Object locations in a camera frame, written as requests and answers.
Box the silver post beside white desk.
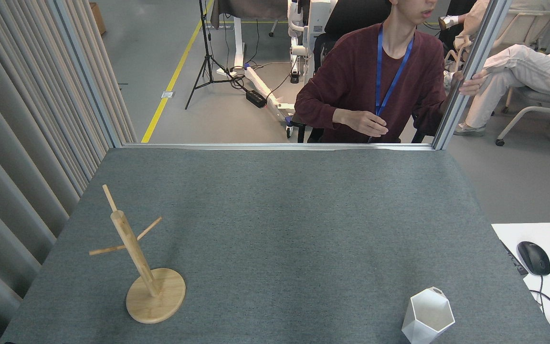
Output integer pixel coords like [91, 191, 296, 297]
[433, 0, 513, 150]

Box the blue lanyard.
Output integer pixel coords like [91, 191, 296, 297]
[375, 24, 415, 117]

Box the black flat strip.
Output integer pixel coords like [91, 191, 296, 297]
[501, 240, 529, 276]

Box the person's right hand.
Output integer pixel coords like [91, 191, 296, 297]
[333, 108, 389, 138]

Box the person in white seated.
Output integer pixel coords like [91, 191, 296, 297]
[438, 0, 550, 137]

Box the black office chair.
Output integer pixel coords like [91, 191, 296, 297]
[290, 0, 426, 144]

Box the white stand on wheels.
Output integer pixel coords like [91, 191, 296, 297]
[244, 0, 340, 139]

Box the cardboard box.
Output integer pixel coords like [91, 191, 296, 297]
[89, 2, 107, 35]

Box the person seated across table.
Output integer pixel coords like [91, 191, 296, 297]
[294, 0, 488, 144]

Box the white grey chair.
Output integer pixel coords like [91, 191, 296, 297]
[495, 85, 550, 161]

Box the wooden cup rack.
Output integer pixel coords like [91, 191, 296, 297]
[89, 184, 186, 324]

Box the silver post beside curtain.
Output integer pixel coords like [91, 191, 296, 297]
[48, 0, 123, 148]

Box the person's left hand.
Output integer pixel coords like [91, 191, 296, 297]
[459, 71, 488, 96]

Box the black tripod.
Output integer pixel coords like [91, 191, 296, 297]
[185, 0, 244, 110]

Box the silver table rail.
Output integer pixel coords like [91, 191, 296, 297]
[122, 142, 435, 151]

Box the black floor cable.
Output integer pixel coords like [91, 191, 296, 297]
[230, 60, 307, 98]

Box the grey curtain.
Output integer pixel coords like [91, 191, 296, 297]
[0, 0, 137, 344]

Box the white hexagonal cup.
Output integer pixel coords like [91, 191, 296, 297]
[402, 287, 455, 344]

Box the white desk leg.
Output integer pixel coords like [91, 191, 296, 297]
[216, 17, 248, 79]

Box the black computer mouse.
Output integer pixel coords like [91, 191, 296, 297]
[517, 241, 550, 276]

